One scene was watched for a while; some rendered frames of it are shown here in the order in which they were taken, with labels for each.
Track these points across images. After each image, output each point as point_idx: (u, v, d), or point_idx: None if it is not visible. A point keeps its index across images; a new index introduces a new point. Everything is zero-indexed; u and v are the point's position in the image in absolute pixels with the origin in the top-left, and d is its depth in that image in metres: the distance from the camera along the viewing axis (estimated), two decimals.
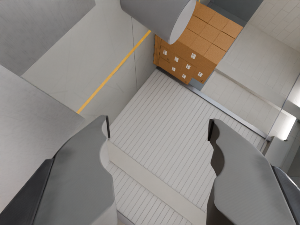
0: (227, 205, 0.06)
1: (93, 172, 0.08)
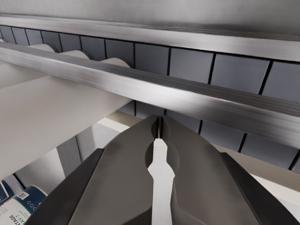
0: (189, 203, 0.06)
1: (136, 170, 0.08)
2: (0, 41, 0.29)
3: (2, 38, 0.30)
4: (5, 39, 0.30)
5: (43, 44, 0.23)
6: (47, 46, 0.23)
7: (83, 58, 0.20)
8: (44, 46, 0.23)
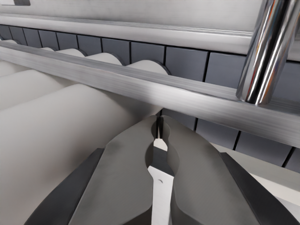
0: (189, 203, 0.06)
1: (136, 170, 0.08)
2: (49, 50, 0.23)
3: (51, 47, 0.24)
4: (55, 48, 0.24)
5: (74, 50, 0.21)
6: (79, 52, 0.21)
7: (112, 59, 0.18)
8: (75, 52, 0.20)
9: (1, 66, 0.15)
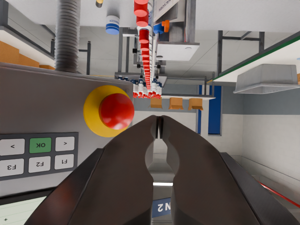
0: (189, 203, 0.06)
1: (136, 170, 0.08)
2: None
3: None
4: None
5: None
6: None
7: None
8: None
9: None
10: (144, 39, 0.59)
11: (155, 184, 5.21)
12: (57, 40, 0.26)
